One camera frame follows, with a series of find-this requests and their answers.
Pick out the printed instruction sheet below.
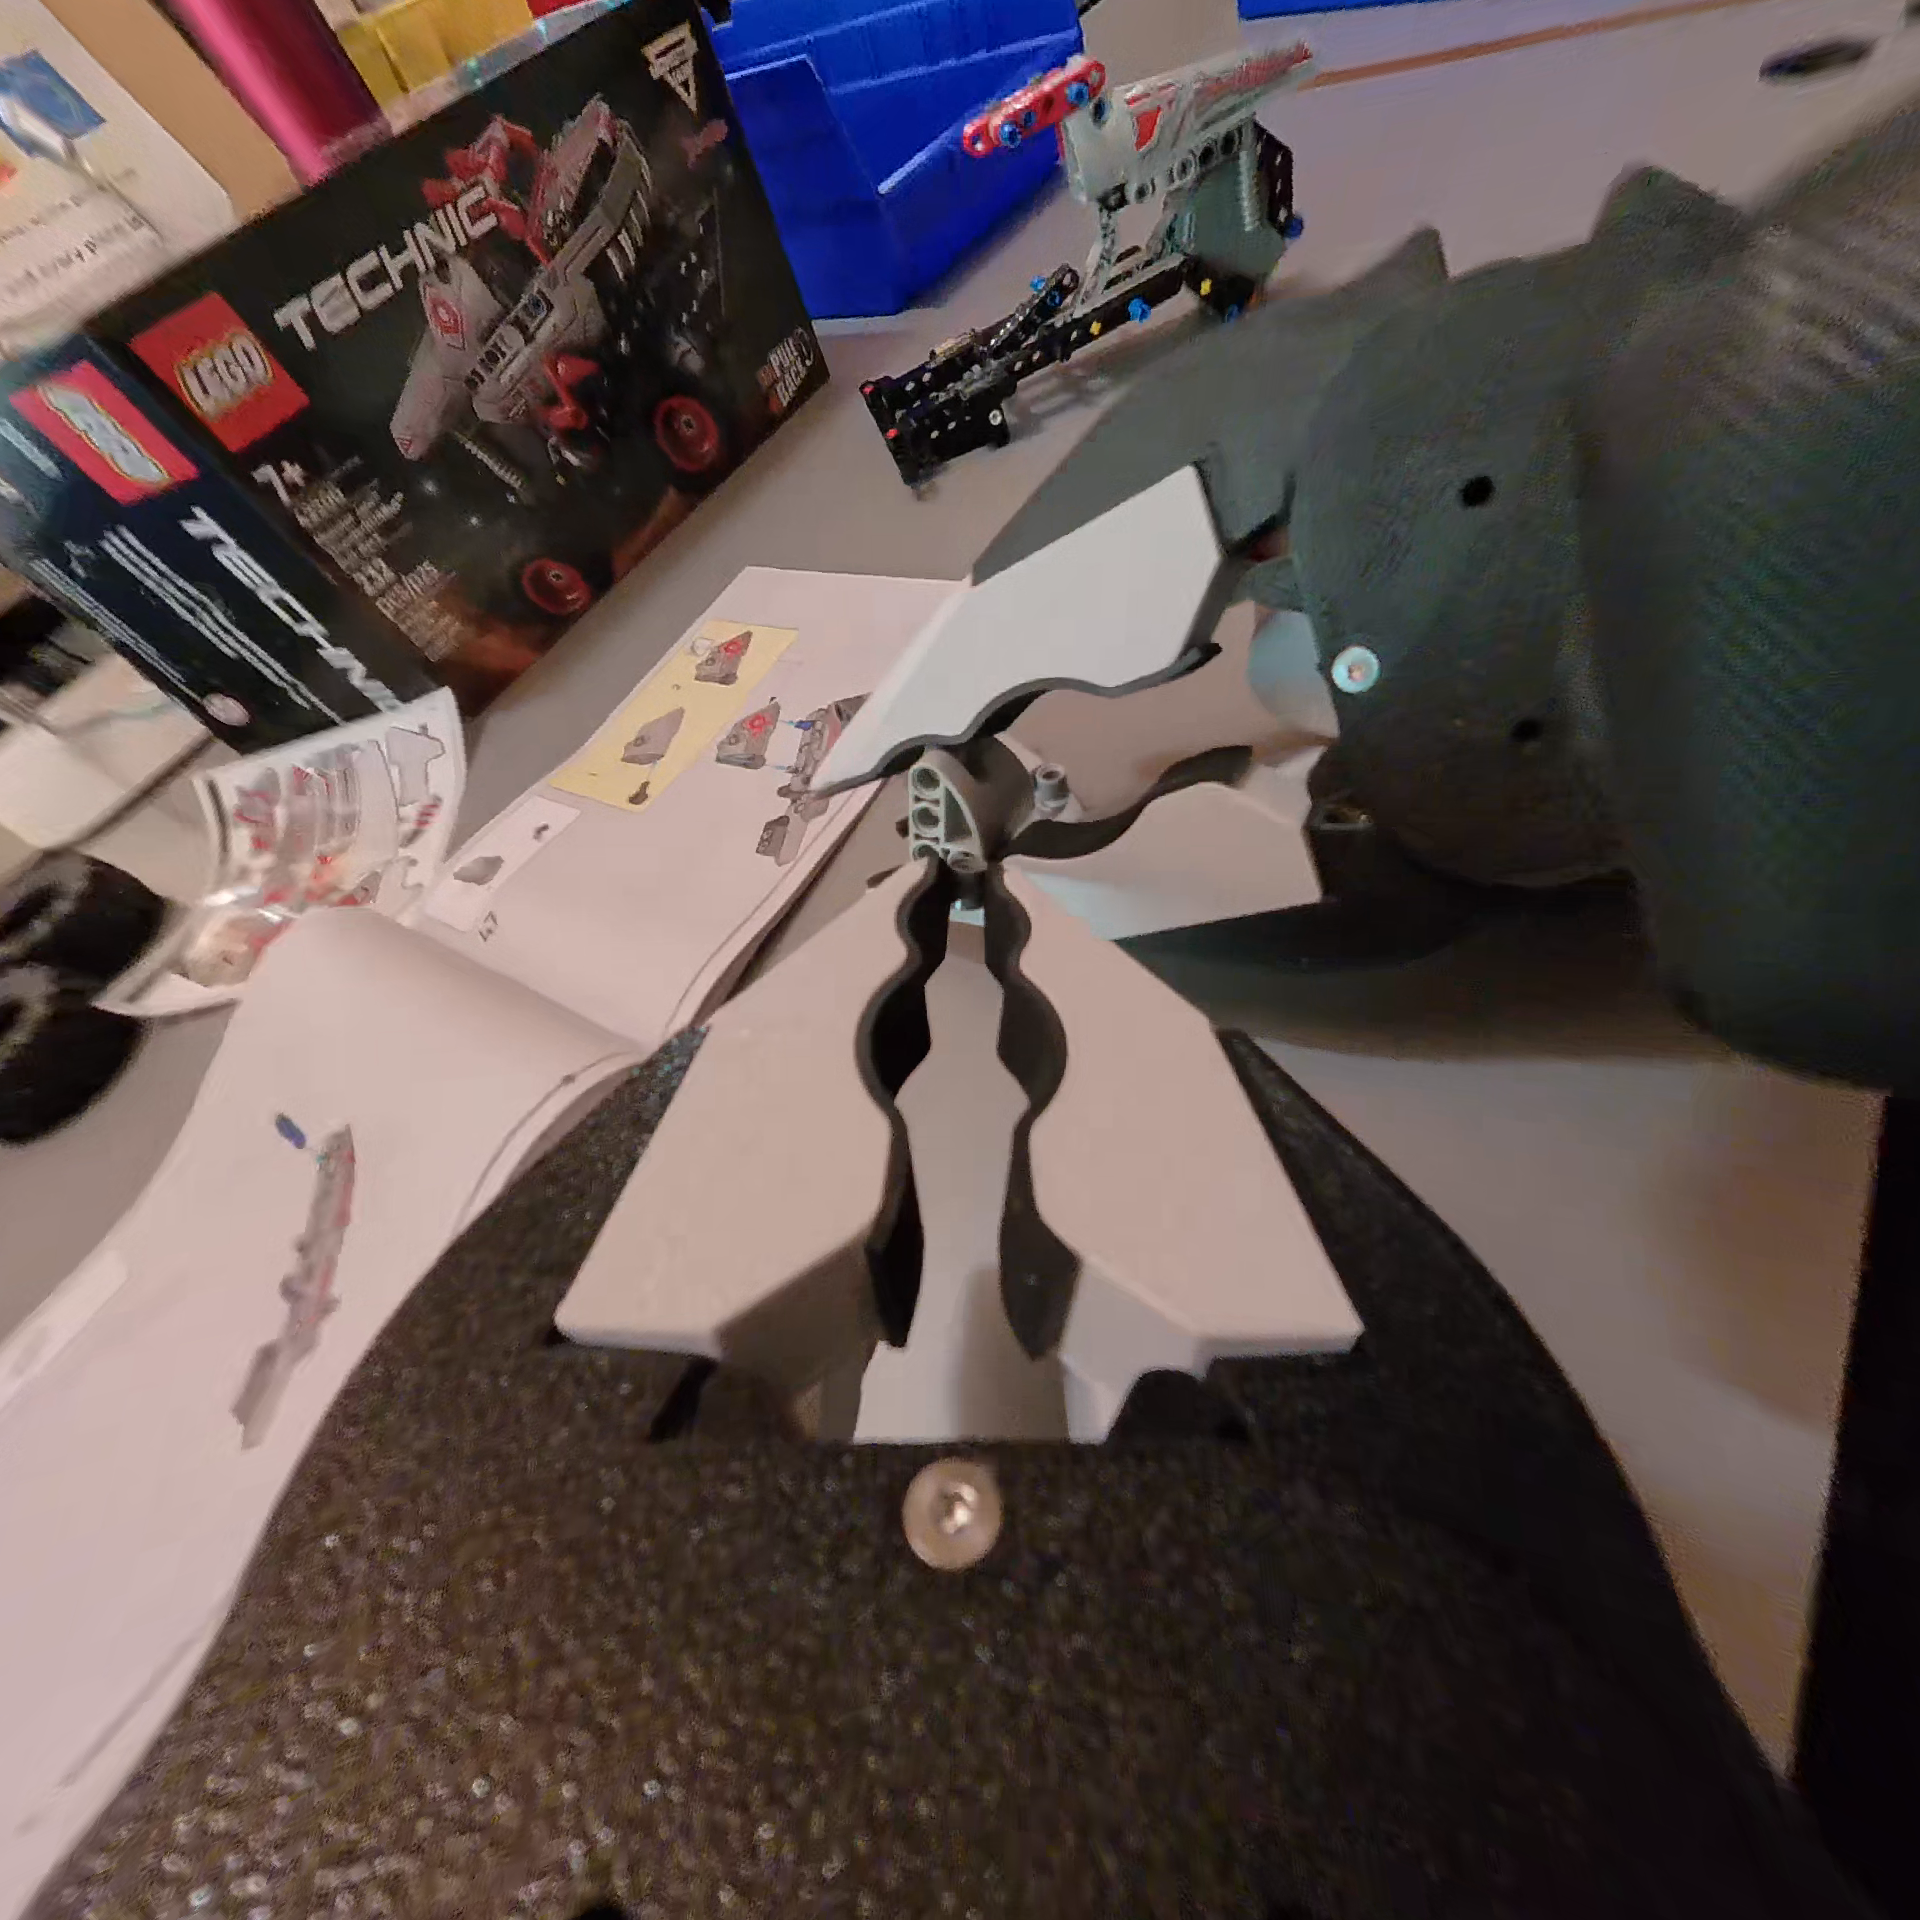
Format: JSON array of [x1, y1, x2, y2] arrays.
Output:
[[0, 0, 227, 329]]

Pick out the yellow plastic bin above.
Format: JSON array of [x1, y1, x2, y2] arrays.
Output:
[[333, 0, 505, 110]]

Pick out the black toy tire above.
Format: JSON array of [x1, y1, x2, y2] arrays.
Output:
[[0, 855, 167, 1010], [0, 966, 145, 1145]]

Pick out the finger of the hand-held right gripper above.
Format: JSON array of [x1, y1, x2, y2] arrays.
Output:
[[990, 747, 1326, 945], [817, 469, 1249, 788]]

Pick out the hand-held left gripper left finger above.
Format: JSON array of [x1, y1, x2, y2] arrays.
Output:
[[555, 860, 955, 1442]]

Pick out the pink bottle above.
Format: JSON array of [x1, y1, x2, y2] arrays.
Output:
[[158, 0, 394, 185]]

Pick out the grey toy brick piece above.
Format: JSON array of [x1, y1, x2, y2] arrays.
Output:
[[899, 733, 1084, 908]]

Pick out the blue plastic bin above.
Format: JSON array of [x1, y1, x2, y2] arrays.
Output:
[[704, 0, 1141, 325]]

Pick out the grey desk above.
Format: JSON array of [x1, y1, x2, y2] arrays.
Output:
[[0, 0, 1920, 1780]]

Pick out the black toy set box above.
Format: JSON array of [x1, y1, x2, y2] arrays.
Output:
[[0, 0, 831, 755]]

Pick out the sticker sheet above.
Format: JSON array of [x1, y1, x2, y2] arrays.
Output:
[[97, 687, 471, 1023]]

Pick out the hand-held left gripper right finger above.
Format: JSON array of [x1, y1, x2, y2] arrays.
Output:
[[976, 870, 1366, 1444]]

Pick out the white instruction booklet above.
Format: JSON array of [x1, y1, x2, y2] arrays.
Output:
[[0, 565, 969, 1878]]

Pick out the grey black toy brick model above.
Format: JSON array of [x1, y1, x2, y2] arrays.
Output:
[[861, 36, 1309, 488]]

